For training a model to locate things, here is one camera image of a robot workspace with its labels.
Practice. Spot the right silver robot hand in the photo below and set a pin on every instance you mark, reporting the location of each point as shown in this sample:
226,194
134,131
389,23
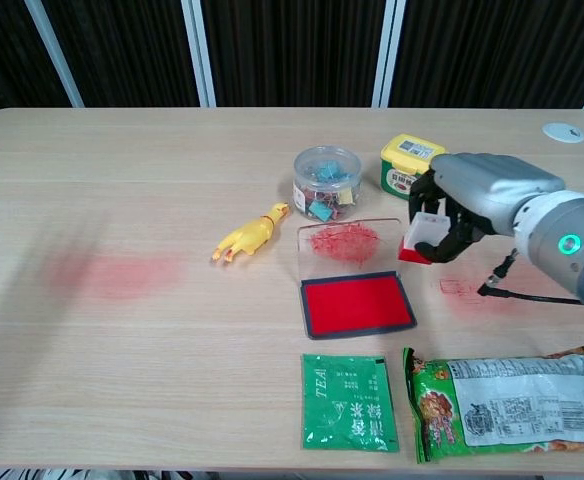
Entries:
487,192

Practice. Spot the white red stamp block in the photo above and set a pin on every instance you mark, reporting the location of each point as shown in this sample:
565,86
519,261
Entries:
422,237

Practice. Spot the green tub with yellow lid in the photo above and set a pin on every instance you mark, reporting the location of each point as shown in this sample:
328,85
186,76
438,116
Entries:
404,165

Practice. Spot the clear jar of binder clips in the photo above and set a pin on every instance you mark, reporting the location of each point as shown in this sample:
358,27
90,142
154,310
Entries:
328,182

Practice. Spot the red ink pad case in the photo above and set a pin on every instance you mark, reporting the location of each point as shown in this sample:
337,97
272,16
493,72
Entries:
354,285

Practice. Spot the green snack bag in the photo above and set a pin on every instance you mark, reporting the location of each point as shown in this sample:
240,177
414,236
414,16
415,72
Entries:
502,405

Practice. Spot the yellow rubber chicken toy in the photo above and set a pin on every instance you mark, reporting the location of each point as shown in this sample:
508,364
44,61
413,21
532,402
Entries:
249,235

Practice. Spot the green tea sachet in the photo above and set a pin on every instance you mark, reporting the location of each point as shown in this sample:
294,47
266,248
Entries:
348,402

